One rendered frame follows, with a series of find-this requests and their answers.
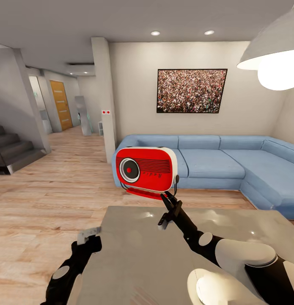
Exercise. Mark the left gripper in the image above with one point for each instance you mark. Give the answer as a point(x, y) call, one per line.
point(92, 245)

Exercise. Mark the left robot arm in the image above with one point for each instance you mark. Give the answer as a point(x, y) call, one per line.
point(65, 284)

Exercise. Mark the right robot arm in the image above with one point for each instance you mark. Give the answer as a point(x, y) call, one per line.
point(257, 266)

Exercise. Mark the picture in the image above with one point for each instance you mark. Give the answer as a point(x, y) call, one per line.
point(196, 90)

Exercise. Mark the radio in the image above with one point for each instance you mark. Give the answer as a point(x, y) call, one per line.
point(153, 168)

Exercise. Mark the room light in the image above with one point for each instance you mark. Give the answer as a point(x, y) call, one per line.
point(277, 37)

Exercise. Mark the standing mirror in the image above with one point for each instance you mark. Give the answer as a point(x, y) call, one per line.
point(83, 116)

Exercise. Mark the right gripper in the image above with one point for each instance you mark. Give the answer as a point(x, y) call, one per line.
point(176, 213)

